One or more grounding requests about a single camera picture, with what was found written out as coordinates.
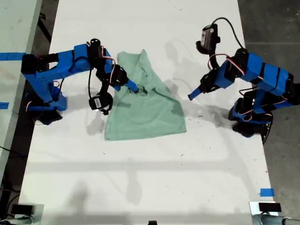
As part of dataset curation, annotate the pale green T-shirt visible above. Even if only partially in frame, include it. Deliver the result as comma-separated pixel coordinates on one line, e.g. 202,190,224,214
104,49,188,142

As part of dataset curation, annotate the small black box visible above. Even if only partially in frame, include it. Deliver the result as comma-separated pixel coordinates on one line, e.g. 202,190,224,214
258,202,282,213
11,204,35,215

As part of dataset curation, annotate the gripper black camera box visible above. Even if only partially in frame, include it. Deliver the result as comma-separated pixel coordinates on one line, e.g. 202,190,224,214
195,23,221,56
88,92,114,116

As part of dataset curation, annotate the thin black floor cable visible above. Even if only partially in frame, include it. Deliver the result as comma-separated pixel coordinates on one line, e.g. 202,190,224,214
0,145,17,156

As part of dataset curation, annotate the pale side table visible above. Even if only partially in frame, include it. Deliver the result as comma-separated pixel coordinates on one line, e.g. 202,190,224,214
0,0,43,179

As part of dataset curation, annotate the silver metal plate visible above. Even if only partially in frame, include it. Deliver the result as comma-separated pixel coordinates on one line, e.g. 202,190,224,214
249,201,279,217
17,203,45,225

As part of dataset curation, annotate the long blue tape strip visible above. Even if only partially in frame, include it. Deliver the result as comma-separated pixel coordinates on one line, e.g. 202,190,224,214
0,52,27,62

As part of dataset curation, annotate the camera black stalk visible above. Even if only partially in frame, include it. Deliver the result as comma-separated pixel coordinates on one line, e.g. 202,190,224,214
98,79,110,96
208,53,220,71

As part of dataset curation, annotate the blue tape patch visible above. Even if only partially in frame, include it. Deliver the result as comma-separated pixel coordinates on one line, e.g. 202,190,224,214
260,188,275,197

